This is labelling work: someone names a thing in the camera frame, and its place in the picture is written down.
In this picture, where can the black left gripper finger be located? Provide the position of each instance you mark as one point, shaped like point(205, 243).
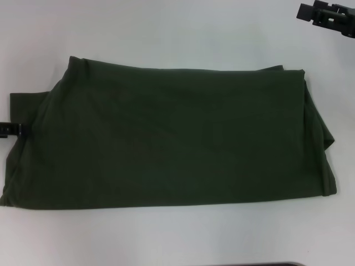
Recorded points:
point(14, 129)

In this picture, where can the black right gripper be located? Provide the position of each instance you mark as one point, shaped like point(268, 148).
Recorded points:
point(345, 19)

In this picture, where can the dark green FREE t-shirt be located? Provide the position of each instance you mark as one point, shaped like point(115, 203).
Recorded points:
point(172, 138)

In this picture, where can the dark rounded base edge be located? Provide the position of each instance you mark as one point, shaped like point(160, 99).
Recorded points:
point(280, 264)

